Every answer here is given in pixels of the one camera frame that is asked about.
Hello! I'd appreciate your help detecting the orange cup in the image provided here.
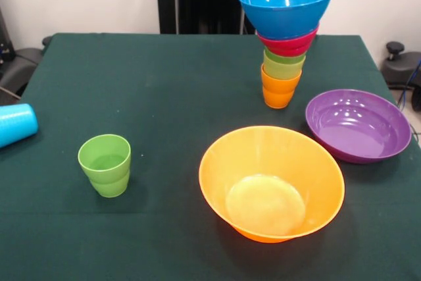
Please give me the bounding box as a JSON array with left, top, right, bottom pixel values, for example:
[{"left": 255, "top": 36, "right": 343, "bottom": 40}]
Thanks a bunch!
[
  {"left": 260, "top": 64, "right": 302, "bottom": 95},
  {"left": 262, "top": 88, "right": 295, "bottom": 110}
]

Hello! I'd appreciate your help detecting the yellow translucent cup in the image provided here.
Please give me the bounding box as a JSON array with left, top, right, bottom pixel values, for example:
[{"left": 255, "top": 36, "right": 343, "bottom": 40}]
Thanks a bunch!
[{"left": 262, "top": 53, "right": 307, "bottom": 80}]

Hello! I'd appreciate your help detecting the black pedestal base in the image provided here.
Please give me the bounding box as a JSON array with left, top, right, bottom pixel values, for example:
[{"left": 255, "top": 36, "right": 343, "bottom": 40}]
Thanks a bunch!
[
  {"left": 0, "top": 4, "right": 45, "bottom": 97},
  {"left": 380, "top": 41, "right": 421, "bottom": 113}
]

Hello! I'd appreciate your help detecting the light green cup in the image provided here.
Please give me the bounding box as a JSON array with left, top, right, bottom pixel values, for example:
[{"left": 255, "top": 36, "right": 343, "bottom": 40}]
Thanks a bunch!
[
  {"left": 87, "top": 172, "right": 130, "bottom": 199},
  {"left": 77, "top": 134, "right": 132, "bottom": 185}
]

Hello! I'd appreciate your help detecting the large orange bowl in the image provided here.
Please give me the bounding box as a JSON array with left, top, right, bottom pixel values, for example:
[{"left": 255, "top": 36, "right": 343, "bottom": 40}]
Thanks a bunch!
[{"left": 198, "top": 125, "right": 346, "bottom": 244}]

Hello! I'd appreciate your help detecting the light blue bowl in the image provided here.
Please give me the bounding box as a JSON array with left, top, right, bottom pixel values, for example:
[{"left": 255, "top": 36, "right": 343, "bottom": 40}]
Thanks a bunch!
[{"left": 237, "top": 0, "right": 335, "bottom": 39}]

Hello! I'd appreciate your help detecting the purple bowl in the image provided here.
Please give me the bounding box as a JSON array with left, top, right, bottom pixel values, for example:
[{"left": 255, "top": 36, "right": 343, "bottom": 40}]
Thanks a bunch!
[{"left": 305, "top": 88, "right": 412, "bottom": 165}]

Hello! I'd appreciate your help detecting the dark green tablecloth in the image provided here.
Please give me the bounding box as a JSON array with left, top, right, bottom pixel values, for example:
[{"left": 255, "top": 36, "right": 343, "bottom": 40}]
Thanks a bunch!
[{"left": 0, "top": 32, "right": 421, "bottom": 281}]

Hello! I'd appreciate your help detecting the pink-red small bowl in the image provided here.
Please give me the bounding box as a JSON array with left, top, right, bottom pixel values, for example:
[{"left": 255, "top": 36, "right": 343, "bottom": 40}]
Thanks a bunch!
[{"left": 256, "top": 24, "right": 320, "bottom": 58}]

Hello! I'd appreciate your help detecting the light blue cup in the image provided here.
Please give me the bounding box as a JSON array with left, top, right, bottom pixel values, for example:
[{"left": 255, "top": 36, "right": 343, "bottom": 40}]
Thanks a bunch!
[{"left": 0, "top": 103, "right": 39, "bottom": 149}]

